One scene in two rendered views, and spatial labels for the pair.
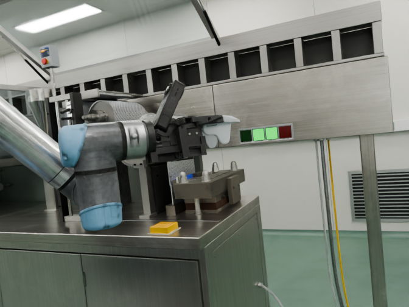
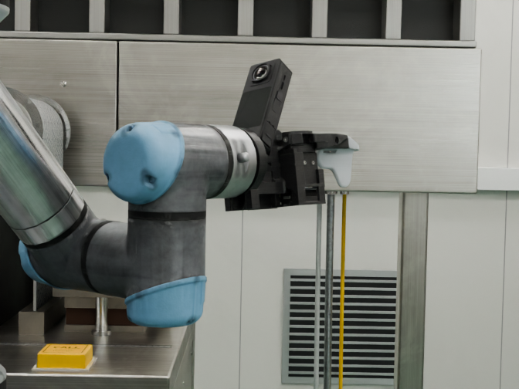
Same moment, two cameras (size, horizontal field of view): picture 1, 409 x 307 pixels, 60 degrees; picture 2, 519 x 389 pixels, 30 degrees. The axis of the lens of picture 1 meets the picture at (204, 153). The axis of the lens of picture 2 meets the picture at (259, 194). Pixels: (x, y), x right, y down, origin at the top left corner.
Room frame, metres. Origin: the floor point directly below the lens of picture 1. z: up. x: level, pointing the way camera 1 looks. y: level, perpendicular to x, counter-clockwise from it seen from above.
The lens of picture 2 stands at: (-0.22, 0.52, 1.24)
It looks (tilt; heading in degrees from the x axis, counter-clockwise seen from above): 3 degrees down; 334
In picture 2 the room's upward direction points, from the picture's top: 1 degrees clockwise
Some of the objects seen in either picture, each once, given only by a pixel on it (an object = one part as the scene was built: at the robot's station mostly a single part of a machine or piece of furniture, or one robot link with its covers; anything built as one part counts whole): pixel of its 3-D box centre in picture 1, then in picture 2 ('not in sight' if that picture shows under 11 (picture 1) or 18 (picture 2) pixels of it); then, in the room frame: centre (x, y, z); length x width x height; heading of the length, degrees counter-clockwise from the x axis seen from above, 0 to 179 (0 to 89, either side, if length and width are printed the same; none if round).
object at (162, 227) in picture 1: (164, 227); (65, 356); (1.19, 0.16, 0.91); 0.07 x 0.07 x 0.02; 65
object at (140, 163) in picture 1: (143, 179); not in sight; (1.44, 0.26, 1.05); 0.06 x 0.05 x 0.31; 155
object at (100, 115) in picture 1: (97, 117); not in sight; (1.55, 0.45, 1.33); 0.06 x 0.06 x 0.06; 65
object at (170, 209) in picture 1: (186, 203); (49, 309); (1.55, 0.10, 0.92); 0.28 x 0.04 x 0.04; 155
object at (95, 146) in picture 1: (92, 145); (167, 165); (0.65, 0.20, 1.21); 0.11 x 0.08 x 0.09; 117
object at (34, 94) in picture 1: (41, 96); not in sight; (1.87, 0.82, 1.50); 0.14 x 0.14 x 0.06
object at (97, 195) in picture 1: (97, 197); (153, 265); (0.67, 0.21, 1.11); 0.11 x 0.08 x 0.11; 27
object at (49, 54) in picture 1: (48, 56); not in sight; (1.73, 0.70, 1.66); 0.07 x 0.07 x 0.10; 65
